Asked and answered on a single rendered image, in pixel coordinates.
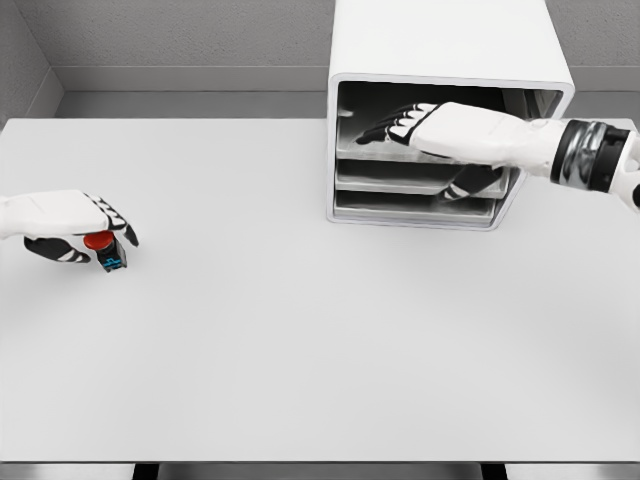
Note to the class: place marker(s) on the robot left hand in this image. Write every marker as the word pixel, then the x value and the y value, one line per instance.
pixel 65 212

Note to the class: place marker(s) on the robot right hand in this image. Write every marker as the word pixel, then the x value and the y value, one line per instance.
pixel 450 130

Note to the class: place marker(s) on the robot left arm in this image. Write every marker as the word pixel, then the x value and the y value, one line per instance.
pixel 12 215

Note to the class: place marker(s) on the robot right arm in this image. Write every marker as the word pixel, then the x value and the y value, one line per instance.
pixel 575 150

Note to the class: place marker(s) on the red button load switch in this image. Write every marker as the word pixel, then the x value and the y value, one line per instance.
pixel 111 255

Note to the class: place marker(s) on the white tabletop storage cabinet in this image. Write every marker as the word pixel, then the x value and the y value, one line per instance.
pixel 445 45

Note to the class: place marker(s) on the grey cabinet drawer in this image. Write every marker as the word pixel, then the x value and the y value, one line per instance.
pixel 400 205
pixel 380 150
pixel 390 177

